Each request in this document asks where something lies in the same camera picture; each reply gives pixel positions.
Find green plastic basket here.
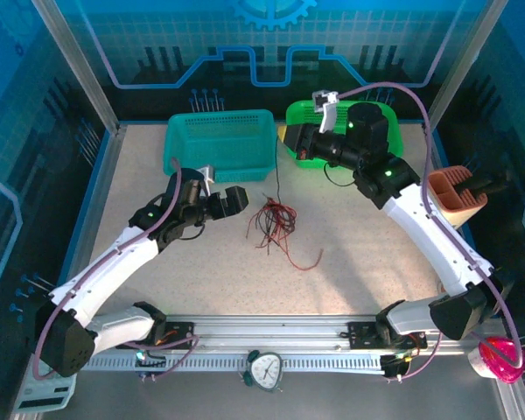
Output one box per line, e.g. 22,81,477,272
285,99,404,171

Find teal plastic basket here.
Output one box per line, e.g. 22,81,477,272
163,108,277,184

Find beige utensil holder terracotta rim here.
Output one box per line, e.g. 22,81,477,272
426,164,489,228

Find teal alarm clock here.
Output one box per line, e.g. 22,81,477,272
237,348,286,394

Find white calculator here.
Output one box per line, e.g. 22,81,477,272
12,362,78,415

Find pink dome white base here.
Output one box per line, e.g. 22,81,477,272
466,335,525,385

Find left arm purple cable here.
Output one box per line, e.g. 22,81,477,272
32,156,200,384

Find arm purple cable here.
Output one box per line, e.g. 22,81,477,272
337,81,525,384
32,156,200,384

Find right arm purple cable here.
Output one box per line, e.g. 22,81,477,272
337,81,525,384

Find aluminium side rail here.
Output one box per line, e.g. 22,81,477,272
56,124,128,290

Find aluminium frame post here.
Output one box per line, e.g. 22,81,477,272
423,0,505,130
31,0,126,135

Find black utensil handles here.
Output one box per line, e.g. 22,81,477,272
457,172,511,196

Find aluminium mounting rail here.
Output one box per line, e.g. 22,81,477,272
82,312,504,351

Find slotted grey cable duct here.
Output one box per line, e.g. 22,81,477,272
78,353,389,374

